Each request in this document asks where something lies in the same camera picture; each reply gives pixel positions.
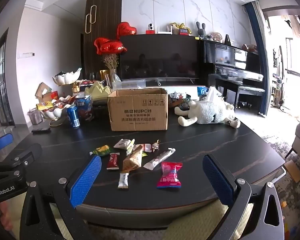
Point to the green yellow snack packet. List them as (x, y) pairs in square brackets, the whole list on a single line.
[(100, 150)]

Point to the brown cardboard box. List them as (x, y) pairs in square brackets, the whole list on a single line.
[(138, 112)]

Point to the clear plastic bin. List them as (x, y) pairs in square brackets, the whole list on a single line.
[(35, 117)]

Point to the red heart balloon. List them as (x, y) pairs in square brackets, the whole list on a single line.
[(100, 45), (115, 47), (125, 30)]

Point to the pale green mountain-shaped box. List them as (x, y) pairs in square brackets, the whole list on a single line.
[(97, 91)]

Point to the slim white snack packet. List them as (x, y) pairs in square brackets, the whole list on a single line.
[(123, 180)]

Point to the person's left hand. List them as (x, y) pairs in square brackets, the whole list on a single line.
[(6, 216)]

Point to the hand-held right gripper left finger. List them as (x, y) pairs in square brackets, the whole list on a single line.
[(86, 180)]

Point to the red snack tray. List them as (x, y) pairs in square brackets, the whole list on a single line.
[(86, 83)]

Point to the white router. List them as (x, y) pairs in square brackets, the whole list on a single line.
[(164, 31)]

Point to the gold oval wall decoration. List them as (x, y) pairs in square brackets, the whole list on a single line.
[(91, 18)]

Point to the wall switch panel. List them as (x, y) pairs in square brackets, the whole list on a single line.
[(27, 54)]

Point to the dark snack bowl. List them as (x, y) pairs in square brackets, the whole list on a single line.
[(178, 100)]

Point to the dried flower bunch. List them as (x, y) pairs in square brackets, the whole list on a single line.
[(110, 61)]

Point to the black piano bench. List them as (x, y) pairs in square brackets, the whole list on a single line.
[(251, 92)]

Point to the white tissue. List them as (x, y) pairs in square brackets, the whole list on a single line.
[(212, 93)]

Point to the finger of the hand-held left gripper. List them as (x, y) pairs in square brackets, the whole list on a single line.
[(1, 140), (27, 153)]

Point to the small plush toys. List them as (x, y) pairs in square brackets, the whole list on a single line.
[(216, 37)]

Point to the black box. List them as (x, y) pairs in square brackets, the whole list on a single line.
[(100, 103)]

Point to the open brown carton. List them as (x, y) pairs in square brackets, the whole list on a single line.
[(43, 90)]

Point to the black upright piano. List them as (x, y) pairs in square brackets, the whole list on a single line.
[(227, 62)]

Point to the glass vase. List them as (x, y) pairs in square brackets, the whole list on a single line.
[(112, 78)]

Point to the blue soda can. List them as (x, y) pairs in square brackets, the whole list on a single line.
[(73, 116)]

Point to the clear plastic container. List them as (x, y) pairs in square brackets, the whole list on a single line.
[(132, 83)]

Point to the gold red candy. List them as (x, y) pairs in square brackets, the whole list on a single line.
[(155, 145)]

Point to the pile of assorted snacks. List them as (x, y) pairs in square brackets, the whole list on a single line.
[(57, 103)]

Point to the blue candy box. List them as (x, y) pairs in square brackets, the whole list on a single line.
[(85, 107)]

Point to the white plush sheep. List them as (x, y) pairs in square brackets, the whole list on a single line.
[(210, 112)]

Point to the dark metronome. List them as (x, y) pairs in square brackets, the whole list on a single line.
[(227, 40)]

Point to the light green twist candy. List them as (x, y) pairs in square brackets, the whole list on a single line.
[(130, 148)]

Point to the blue curtain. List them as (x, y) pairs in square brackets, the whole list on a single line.
[(258, 55)]

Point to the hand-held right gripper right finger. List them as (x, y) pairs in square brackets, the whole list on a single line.
[(217, 180)]

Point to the yellow plush toy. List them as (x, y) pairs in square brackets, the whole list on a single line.
[(178, 27)]

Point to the small dark red snack packet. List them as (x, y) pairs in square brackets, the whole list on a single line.
[(113, 161)]

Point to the blue packet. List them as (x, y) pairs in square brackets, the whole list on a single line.
[(202, 90)]

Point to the brown orange snack packet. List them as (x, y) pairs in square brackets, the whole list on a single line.
[(133, 160)]

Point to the grey bunny figure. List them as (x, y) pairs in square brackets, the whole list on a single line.
[(201, 31)]

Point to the large red pillow snack packet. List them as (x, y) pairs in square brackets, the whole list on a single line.
[(170, 175)]

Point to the white two-tier shell stand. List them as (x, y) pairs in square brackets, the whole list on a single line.
[(65, 78)]

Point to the long stick snack packet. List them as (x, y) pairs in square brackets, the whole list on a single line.
[(160, 158)]

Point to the clear red white snack packet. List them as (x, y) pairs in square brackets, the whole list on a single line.
[(143, 147)]

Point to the white security camera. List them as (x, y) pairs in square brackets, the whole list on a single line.
[(150, 27)]

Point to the gold box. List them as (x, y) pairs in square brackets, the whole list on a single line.
[(104, 74)]

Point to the black television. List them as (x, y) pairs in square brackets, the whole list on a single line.
[(160, 57)]

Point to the flat cardboard piece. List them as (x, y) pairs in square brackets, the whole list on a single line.
[(293, 171)]

